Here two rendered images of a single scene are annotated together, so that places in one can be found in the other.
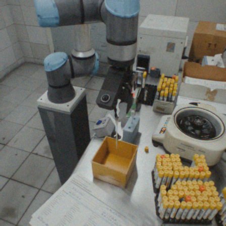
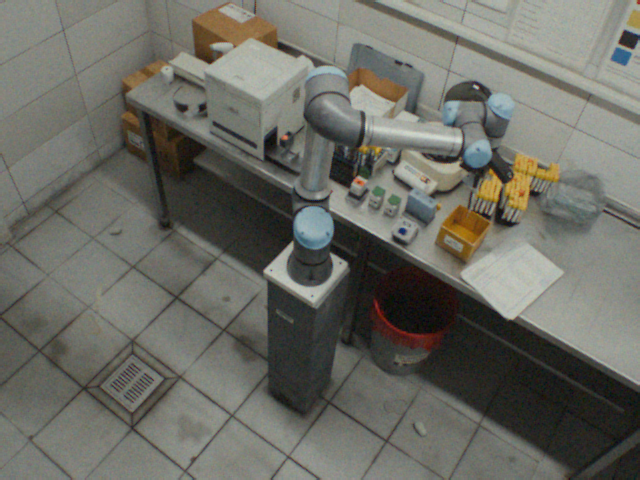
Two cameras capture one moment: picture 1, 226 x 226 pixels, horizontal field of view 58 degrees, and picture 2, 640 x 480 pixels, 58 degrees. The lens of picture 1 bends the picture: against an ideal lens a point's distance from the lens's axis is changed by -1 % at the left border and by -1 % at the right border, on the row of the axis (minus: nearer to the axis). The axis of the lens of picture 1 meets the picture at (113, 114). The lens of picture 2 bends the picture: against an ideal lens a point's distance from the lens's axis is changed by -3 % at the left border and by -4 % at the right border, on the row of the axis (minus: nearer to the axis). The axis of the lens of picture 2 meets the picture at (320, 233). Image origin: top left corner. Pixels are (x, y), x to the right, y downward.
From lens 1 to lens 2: 180 cm
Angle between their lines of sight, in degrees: 53
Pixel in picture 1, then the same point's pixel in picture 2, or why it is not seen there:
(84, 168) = (452, 268)
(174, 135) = (454, 170)
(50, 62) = (328, 230)
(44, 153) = (199, 442)
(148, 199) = (495, 227)
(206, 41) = not seen: hidden behind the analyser
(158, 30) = (282, 86)
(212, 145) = not seen: hidden behind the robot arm
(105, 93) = (506, 171)
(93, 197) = (492, 265)
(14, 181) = not seen: outside the picture
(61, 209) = (501, 292)
